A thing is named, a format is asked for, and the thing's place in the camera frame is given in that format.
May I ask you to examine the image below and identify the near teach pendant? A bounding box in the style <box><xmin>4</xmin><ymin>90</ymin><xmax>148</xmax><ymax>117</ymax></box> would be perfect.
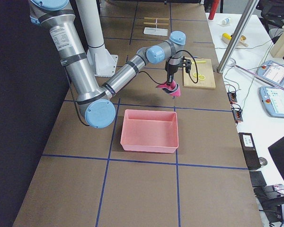
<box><xmin>259</xmin><ymin>86</ymin><xmax>284</xmax><ymax>118</ymax></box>

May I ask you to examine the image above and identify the pink grey cleaning cloth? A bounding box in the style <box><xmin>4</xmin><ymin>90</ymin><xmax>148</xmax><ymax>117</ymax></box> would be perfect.
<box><xmin>156</xmin><ymin>81</ymin><xmax>181</xmax><ymax>97</ymax></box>

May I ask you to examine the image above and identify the red cylinder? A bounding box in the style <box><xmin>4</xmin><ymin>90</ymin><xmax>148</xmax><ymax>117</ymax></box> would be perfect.
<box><xmin>208</xmin><ymin>0</ymin><xmax>220</xmax><ymax>20</ymax></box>

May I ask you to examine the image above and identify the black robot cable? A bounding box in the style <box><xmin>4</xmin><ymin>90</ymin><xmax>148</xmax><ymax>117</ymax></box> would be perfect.
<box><xmin>139</xmin><ymin>49</ymin><xmax>199</xmax><ymax>86</ymax></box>

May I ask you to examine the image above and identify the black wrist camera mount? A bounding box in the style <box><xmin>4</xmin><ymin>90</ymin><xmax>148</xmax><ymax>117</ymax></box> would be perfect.
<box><xmin>182</xmin><ymin>56</ymin><xmax>192</xmax><ymax>74</ymax></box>

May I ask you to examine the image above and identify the teach pendant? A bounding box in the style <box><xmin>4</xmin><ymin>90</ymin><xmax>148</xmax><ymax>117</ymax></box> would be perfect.
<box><xmin>257</xmin><ymin>60</ymin><xmax>284</xmax><ymax>86</ymax></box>
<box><xmin>259</xmin><ymin>86</ymin><xmax>284</xmax><ymax>118</ymax></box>

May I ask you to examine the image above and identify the white rectangular tray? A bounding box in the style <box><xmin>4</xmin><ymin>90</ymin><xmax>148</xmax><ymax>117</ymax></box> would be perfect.
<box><xmin>143</xmin><ymin>27</ymin><xmax>169</xmax><ymax>36</ymax></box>

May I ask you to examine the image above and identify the black office chair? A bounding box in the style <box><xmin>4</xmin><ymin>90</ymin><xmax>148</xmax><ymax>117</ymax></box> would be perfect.
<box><xmin>256</xmin><ymin>0</ymin><xmax>284</xmax><ymax>31</ymax></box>

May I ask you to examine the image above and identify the right wooden dowel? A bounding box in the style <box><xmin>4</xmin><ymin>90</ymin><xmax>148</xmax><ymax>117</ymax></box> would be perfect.
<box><xmin>143</xmin><ymin>22</ymin><xmax>169</xmax><ymax>26</ymax></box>

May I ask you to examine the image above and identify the pink plastic bin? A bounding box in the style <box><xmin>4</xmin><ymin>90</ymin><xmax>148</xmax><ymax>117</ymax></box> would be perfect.
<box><xmin>120</xmin><ymin>109</ymin><xmax>179</xmax><ymax>153</ymax></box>

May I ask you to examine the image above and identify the yellow toy on wood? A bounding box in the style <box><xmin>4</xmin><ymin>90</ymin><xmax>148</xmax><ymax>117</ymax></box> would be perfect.
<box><xmin>222</xmin><ymin>33</ymin><xmax>249</xmax><ymax>50</ymax></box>

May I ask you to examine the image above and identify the black power box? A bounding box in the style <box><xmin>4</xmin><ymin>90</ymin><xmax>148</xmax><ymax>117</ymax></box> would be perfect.
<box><xmin>238</xmin><ymin>132</ymin><xmax>261</xmax><ymax>171</ymax></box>

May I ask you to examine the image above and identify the aluminium frame post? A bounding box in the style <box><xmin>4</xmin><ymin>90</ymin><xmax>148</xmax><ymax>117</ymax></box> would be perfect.
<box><xmin>217</xmin><ymin>0</ymin><xmax>259</xmax><ymax>73</ymax></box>

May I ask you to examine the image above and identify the left wooden dowel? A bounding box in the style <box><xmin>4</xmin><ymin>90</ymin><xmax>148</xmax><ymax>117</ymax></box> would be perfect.
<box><xmin>144</xmin><ymin>17</ymin><xmax>169</xmax><ymax>20</ymax></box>

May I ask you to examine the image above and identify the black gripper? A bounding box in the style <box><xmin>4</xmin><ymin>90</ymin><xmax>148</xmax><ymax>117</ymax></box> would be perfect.
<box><xmin>165</xmin><ymin>56</ymin><xmax>183</xmax><ymax>86</ymax></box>

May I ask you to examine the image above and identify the lower lemon slice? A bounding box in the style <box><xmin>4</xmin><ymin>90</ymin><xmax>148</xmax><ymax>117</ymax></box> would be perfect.
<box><xmin>198</xmin><ymin>75</ymin><xmax>206</xmax><ymax>80</ymax></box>

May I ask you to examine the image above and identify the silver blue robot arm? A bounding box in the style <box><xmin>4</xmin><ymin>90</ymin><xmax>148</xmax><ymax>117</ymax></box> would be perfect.
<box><xmin>29</xmin><ymin>0</ymin><xmax>186</xmax><ymax>128</ymax></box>

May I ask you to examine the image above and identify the wooden cutting board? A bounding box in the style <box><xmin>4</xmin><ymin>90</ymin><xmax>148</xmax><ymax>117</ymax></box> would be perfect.
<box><xmin>183</xmin><ymin>58</ymin><xmax>216</xmax><ymax>89</ymax></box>

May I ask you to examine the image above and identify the yellow plastic knife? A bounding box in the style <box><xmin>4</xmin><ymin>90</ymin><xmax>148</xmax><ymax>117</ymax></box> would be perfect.
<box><xmin>191</xmin><ymin>60</ymin><xmax>206</xmax><ymax>64</ymax></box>

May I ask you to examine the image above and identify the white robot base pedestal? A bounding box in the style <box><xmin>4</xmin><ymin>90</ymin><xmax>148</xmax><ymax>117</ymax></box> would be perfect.
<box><xmin>76</xmin><ymin>0</ymin><xmax>118</xmax><ymax>78</ymax></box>

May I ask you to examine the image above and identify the far teach pendant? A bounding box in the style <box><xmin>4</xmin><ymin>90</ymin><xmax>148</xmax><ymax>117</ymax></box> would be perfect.
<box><xmin>257</xmin><ymin>60</ymin><xmax>284</xmax><ymax>86</ymax></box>

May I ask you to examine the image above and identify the white small bottle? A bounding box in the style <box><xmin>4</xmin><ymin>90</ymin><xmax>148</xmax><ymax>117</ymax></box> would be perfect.
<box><xmin>219</xmin><ymin>17</ymin><xmax>232</xmax><ymax>26</ymax></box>

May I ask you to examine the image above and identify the wooden dowel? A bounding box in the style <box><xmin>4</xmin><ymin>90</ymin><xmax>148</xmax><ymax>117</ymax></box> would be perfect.
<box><xmin>144</xmin><ymin>17</ymin><xmax>169</xmax><ymax>20</ymax></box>
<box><xmin>143</xmin><ymin>22</ymin><xmax>169</xmax><ymax>26</ymax></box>

